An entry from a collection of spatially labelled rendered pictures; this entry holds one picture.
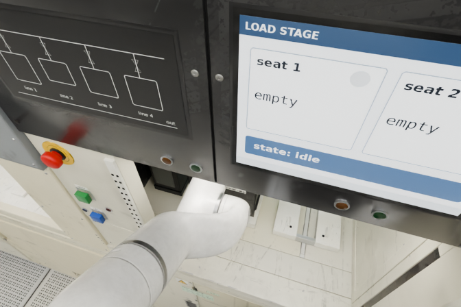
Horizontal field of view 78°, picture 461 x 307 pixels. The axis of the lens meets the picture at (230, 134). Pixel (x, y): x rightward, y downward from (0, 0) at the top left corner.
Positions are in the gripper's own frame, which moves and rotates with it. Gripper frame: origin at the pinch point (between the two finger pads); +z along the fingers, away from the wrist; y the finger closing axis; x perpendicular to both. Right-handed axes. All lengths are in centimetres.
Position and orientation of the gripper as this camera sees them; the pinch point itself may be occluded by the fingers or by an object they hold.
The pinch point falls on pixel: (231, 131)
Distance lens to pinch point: 81.1
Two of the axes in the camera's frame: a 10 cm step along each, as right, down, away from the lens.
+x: 0.0, -6.9, -7.2
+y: 9.6, 2.1, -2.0
